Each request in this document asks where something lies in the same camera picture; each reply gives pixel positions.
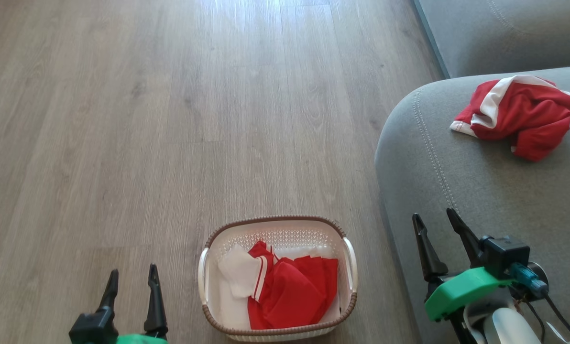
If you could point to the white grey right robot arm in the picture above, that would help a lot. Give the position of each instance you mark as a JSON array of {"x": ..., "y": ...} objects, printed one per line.
[{"x": 509, "y": 327}]

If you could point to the white laundry basket brown rim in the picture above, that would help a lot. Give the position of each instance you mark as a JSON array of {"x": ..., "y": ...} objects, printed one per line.
[{"x": 280, "y": 229}]

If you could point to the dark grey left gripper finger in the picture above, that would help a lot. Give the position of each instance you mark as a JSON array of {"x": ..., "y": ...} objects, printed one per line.
[
  {"x": 110, "y": 291},
  {"x": 155, "y": 306}
]

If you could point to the grey fabric sofa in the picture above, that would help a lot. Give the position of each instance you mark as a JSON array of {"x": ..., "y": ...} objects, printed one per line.
[{"x": 490, "y": 200}]

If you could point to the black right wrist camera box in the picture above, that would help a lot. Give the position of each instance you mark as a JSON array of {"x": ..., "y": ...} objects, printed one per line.
[{"x": 505, "y": 255}]

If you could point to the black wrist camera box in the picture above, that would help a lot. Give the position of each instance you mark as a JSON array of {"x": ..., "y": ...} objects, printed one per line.
[
  {"x": 91, "y": 327},
  {"x": 505, "y": 255}
]

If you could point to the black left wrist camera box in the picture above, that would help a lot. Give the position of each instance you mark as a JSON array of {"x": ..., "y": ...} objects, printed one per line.
[{"x": 91, "y": 327}]

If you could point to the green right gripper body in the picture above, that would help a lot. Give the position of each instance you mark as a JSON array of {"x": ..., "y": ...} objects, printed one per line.
[{"x": 462, "y": 289}]

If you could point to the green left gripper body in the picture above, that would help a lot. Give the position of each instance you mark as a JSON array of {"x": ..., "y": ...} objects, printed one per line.
[{"x": 141, "y": 339}]

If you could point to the red shorts with white stripe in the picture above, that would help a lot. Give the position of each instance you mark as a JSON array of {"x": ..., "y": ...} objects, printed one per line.
[{"x": 533, "y": 114}]

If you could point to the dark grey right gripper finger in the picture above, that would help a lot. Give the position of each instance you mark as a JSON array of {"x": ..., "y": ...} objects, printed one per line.
[
  {"x": 431, "y": 260},
  {"x": 466, "y": 236}
]

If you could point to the red and white shirt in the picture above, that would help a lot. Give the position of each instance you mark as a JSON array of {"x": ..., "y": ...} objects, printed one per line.
[{"x": 290, "y": 296}]

